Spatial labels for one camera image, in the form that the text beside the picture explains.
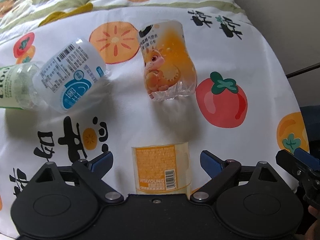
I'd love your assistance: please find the white blue label bottle cup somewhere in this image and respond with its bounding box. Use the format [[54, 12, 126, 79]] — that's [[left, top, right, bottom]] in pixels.
[[33, 38, 106, 113]]

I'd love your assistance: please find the white persimmon print cloth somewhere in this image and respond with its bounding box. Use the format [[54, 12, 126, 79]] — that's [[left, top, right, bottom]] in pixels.
[[1, 7, 309, 238]]

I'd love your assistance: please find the black cable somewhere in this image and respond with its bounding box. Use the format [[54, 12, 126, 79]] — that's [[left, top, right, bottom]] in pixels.
[[286, 63, 320, 79]]

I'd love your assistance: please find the green label bottle cup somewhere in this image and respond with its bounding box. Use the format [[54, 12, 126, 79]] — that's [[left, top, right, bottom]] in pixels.
[[0, 62, 46, 111]]

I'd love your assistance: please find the yellow orange label bottle cup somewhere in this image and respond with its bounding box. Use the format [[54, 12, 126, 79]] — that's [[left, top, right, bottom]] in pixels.
[[132, 142, 192, 197]]

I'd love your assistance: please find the orange dragon label bottle cup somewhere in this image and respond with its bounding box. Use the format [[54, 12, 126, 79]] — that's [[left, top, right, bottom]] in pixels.
[[138, 20, 197, 101]]

